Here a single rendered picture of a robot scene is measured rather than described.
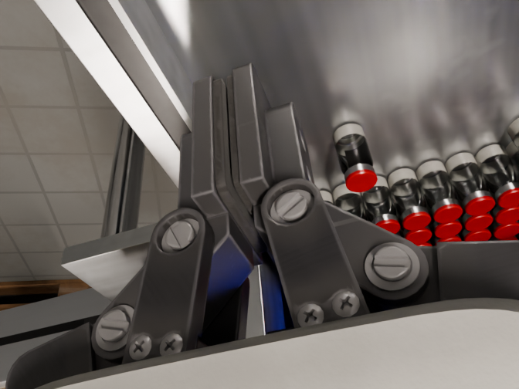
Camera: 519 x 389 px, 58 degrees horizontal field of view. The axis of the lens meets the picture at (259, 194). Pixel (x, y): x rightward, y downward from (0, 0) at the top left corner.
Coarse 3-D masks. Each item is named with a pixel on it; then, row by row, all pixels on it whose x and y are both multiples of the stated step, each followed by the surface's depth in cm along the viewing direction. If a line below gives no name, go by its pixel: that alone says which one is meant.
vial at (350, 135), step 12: (336, 132) 33; (348, 132) 32; (360, 132) 32; (336, 144) 32; (348, 144) 31; (360, 144) 31; (348, 156) 31; (360, 156) 30; (348, 168) 30; (360, 168) 30; (372, 168) 30
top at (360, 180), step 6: (354, 174) 30; (360, 174) 30; (366, 174) 30; (372, 174) 30; (348, 180) 30; (354, 180) 30; (360, 180) 30; (366, 180) 30; (372, 180) 30; (348, 186) 30; (354, 186) 31; (360, 186) 31; (366, 186) 31; (372, 186) 31
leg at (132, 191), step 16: (128, 128) 78; (128, 144) 76; (128, 160) 74; (112, 176) 72; (128, 176) 72; (112, 192) 70; (128, 192) 70; (112, 208) 68; (128, 208) 68; (112, 224) 66; (128, 224) 67
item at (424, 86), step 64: (128, 0) 22; (192, 0) 25; (256, 0) 25; (320, 0) 25; (384, 0) 25; (448, 0) 26; (512, 0) 26; (192, 64) 28; (256, 64) 28; (320, 64) 28; (384, 64) 29; (448, 64) 29; (512, 64) 30; (320, 128) 33; (384, 128) 33; (448, 128) 34
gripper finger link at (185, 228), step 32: (160, 224) 10; (192, 224) 10; (160, 256) 9; (192, 256) 9; (160, 288) 9; (192, 288) 9; (160, 320) 8; (192, 320) 8; (224, 320) 10; (128, 352) 8; (160, 352) 8
